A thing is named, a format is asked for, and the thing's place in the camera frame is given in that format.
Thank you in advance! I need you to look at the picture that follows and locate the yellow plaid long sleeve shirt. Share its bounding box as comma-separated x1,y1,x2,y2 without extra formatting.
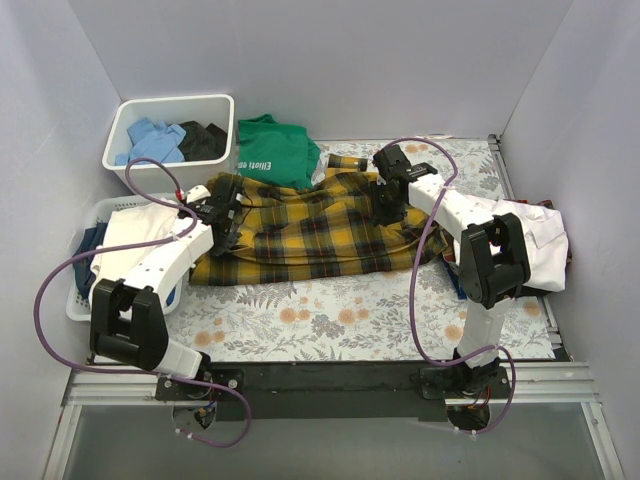
190,155,450,286

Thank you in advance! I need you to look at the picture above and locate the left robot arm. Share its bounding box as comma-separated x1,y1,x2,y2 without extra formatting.
89,180,244,400

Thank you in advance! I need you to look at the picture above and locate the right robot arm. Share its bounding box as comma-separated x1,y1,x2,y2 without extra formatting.
372,140,531,398

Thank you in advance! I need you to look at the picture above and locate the black garment in bin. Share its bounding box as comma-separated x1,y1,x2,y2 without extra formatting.
178,121,228,162

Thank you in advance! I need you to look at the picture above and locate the white folded garment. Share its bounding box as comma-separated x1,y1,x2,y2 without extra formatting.
89,203,178,302

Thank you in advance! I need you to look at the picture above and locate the white plastic bin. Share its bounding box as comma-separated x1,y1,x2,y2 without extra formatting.
101,93,236,196

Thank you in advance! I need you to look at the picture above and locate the green printed shirt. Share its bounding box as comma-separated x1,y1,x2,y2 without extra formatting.
237,114,320,190

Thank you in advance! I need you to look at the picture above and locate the light blue shirt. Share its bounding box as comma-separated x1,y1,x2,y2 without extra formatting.
114,118,186,166

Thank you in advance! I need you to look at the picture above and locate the floral tablecloth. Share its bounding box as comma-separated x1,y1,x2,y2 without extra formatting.
165,139,555,362

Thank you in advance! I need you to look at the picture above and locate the navy blue garment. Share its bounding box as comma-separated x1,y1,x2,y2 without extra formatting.
73,222,108,300

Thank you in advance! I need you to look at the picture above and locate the white folded shirt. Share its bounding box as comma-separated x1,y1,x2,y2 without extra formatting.
492,200,569,292

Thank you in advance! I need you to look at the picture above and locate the white laundry basket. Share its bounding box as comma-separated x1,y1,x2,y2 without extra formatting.
66,195,186,322

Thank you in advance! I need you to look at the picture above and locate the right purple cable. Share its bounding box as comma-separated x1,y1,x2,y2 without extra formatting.
384,137,517,436

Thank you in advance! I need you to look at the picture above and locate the purple cable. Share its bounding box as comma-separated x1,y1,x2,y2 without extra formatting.
33,157,254,449
384,137,517,436

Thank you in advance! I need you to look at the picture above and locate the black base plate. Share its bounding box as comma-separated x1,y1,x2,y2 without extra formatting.
155,361,482,422

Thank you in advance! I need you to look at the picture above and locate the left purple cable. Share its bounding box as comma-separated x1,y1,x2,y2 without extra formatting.
33,157,254,449

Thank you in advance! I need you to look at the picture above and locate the aluminium frame rail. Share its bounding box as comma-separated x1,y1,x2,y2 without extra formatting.
45,361,625,479

